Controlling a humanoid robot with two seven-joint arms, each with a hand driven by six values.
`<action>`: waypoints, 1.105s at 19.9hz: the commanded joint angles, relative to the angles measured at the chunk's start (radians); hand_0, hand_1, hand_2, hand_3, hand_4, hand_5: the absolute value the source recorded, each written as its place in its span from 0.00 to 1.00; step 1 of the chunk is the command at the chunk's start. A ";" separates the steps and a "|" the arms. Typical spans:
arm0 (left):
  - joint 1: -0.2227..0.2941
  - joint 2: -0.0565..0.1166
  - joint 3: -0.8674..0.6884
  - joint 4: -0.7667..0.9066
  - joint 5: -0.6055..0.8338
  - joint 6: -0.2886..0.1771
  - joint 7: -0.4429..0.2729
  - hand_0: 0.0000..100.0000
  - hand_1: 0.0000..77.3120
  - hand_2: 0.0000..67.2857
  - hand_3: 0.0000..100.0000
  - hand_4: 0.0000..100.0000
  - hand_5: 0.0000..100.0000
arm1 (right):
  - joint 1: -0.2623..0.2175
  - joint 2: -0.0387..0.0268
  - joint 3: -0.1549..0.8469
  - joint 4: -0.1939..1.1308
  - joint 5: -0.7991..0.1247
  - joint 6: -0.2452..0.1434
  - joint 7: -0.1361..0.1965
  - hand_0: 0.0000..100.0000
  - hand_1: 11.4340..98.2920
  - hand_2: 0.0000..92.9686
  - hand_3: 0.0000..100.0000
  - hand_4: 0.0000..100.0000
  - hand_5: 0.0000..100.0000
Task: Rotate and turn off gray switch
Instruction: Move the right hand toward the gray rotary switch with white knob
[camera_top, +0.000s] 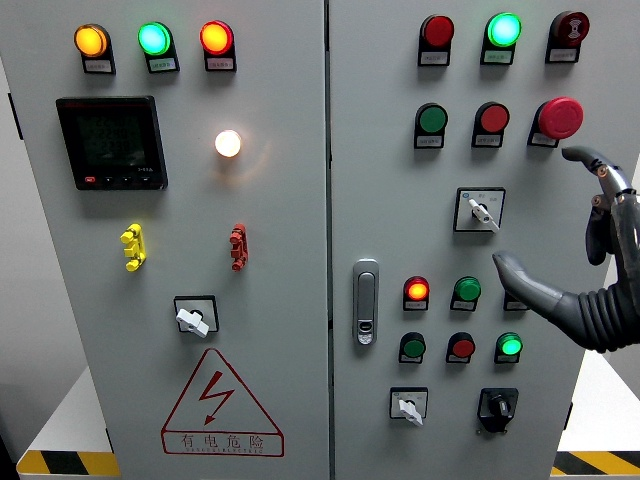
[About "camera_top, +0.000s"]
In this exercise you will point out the small button label plate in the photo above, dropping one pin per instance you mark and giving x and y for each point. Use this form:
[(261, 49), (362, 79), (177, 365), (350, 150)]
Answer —
[(512, 304)]

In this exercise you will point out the small green lit lamp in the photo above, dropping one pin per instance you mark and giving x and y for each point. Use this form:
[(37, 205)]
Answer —
[(509, 345)]

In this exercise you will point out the black door hinge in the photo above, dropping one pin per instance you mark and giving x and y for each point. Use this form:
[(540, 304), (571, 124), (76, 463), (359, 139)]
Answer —
[(568, 416), (109, 440), (15, 117)]

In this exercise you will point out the small red push button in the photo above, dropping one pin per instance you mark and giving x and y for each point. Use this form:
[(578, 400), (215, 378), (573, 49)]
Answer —
[(462, 348)]

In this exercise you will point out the black yellow striped tape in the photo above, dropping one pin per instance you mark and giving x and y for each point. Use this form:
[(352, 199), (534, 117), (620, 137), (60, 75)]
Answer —
[(600, 462), (65, 463)]

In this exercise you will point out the small red lit lamp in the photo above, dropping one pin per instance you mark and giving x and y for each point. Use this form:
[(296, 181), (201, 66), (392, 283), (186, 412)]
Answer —
[(416, 290)]

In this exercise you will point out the small dark green push button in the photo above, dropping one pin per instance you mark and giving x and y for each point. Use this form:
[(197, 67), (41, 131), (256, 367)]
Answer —
[(414, 347)]

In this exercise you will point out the large red stop button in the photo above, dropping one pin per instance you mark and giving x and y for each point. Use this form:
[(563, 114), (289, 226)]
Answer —
[(560, 117)]

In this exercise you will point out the silver door lock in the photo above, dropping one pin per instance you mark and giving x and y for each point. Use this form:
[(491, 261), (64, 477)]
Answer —
[(366, 300)]

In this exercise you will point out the grey cabinet door with lock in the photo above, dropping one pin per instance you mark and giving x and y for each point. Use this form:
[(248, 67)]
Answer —
[(390, 210)]

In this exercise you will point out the dark red buzzer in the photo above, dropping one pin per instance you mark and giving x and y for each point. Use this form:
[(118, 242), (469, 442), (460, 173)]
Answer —
[(571, 26)]

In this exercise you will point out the green round lit lamp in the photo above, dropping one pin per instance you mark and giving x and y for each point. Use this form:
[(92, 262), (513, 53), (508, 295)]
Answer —
[(504, 30), (154, 38)]

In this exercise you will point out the grey cabinet door with display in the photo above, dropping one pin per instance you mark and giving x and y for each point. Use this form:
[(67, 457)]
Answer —
[(280, 250)]

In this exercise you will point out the red round unlit lamp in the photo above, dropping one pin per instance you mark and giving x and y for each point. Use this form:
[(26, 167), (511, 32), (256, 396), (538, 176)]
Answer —
[(438, 31)]

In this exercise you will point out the red warning triangle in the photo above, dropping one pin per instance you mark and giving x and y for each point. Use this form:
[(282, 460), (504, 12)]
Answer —
[(217, 392)]

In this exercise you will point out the white lamp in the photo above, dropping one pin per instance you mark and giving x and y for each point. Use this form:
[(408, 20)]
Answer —
[(228, 143)]

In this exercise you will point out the orange-red round lit lamp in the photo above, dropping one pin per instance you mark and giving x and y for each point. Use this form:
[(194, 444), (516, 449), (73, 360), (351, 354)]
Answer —
[(216, 37)]

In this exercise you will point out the black display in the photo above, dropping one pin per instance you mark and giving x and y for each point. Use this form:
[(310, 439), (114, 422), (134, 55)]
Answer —
[(112, 140)]

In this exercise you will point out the yellow round lamp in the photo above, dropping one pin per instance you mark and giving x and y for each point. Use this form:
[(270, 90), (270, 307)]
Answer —
[(91, 41)]

